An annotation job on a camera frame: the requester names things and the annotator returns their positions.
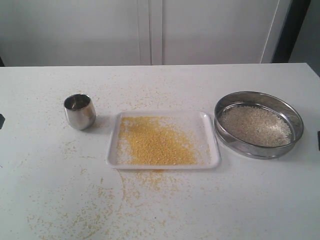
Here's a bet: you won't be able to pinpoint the stainless steel cup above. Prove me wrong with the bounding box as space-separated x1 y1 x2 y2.
63 93 96 131

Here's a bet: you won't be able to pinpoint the white rice grains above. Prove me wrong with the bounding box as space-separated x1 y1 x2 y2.
218 106 291 147

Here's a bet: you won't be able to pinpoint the white rectangular plastic tray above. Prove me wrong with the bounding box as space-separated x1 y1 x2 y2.
106 110 221 170

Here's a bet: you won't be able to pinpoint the round steel mesh sieve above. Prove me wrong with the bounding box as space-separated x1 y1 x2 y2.
214 91 304 160

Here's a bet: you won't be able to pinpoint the yellow millet pile on tray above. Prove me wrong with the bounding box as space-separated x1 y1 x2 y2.
116 116 205 166

